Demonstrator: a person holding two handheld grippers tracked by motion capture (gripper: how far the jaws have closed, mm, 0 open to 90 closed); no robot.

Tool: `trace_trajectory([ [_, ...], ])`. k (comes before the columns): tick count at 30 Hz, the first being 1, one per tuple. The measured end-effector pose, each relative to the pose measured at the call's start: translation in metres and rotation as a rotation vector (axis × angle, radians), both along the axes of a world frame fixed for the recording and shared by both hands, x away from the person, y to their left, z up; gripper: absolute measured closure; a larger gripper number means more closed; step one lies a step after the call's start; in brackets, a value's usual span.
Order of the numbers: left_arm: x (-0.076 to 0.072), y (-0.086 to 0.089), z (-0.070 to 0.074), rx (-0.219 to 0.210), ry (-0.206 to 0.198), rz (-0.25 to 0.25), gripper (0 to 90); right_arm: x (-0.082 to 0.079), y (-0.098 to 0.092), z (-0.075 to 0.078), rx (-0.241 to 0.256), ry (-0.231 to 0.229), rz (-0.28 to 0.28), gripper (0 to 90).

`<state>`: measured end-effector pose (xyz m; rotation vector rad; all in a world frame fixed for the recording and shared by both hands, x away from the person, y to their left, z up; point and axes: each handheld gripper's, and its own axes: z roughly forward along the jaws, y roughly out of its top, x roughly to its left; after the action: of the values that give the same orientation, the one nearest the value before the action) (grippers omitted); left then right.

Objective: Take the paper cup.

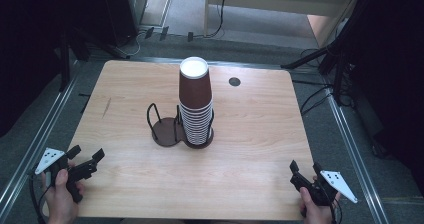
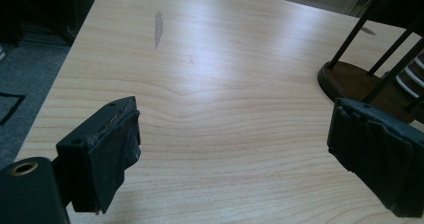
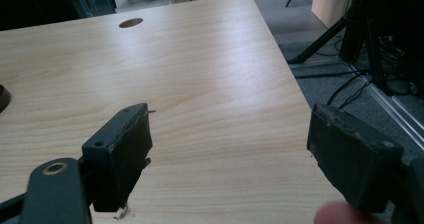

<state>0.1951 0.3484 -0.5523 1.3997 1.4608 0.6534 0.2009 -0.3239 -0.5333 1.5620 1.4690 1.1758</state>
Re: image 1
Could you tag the stack of brown paper cups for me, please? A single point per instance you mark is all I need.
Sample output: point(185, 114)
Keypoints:
point(195, 90)

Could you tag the black metal stand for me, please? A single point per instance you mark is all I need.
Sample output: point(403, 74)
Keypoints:
point(65, 70)

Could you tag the dark cabinet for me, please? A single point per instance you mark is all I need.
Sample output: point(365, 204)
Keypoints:
point(120, 10)

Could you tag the black table grommet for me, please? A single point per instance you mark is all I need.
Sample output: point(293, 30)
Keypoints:
point(234, 81)

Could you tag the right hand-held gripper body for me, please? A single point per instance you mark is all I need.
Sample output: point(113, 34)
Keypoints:
point(335, 182)

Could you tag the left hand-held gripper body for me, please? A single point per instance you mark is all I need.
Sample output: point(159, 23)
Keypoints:
point(50, 159)

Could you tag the black tripod stand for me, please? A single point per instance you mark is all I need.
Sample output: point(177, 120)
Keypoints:
point(300, 61)

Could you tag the metal floor rail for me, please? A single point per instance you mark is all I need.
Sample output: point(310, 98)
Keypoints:
point(354, 150)
point(40, 134)

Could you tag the beige wooden furniture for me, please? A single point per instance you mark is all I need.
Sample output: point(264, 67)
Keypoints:
point(283, 4)

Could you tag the person's left hand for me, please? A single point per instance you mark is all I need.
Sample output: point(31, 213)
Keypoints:
point(61, 204)

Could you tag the person's right hand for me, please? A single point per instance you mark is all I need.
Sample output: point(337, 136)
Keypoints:
point(316, 214)

